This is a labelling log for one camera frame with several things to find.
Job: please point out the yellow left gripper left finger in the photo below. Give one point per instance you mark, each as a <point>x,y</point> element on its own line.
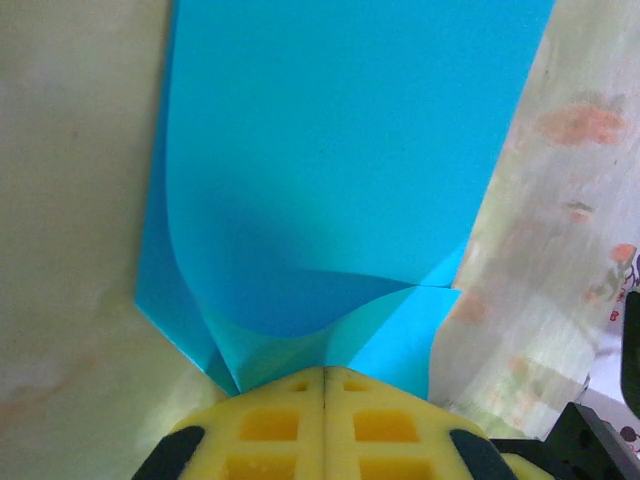
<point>260,430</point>

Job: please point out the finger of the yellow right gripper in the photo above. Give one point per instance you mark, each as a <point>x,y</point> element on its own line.
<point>525,467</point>

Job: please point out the blue paper sheet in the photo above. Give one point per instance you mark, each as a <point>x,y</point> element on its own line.
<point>325,150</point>

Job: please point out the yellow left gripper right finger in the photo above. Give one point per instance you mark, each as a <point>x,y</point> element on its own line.
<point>400,430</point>

